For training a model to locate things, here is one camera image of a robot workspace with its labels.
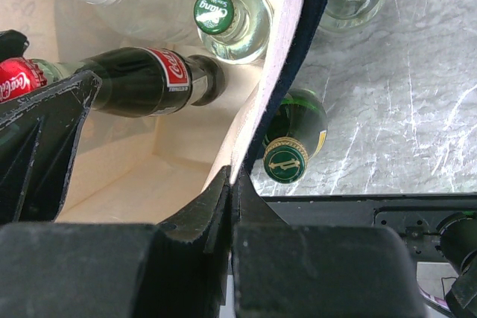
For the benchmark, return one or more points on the dark cola bottle red cap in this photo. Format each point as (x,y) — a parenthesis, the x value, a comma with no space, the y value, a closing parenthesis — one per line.
(136,82)

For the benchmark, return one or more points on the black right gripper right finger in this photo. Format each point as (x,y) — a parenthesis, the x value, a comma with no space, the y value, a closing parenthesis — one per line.
(248,207)

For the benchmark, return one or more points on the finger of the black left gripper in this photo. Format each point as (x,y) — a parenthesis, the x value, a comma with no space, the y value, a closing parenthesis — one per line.
(40,133)
(12,44)

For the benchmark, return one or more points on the beige canvas tote bag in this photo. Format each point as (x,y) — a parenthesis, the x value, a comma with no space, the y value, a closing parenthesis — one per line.
(147,177)

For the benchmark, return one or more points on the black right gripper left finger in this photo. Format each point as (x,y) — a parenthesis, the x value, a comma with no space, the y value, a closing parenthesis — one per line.
(201,221)

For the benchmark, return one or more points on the green beer bottle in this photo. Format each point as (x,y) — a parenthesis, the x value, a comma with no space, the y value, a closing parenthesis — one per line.
(296,134)

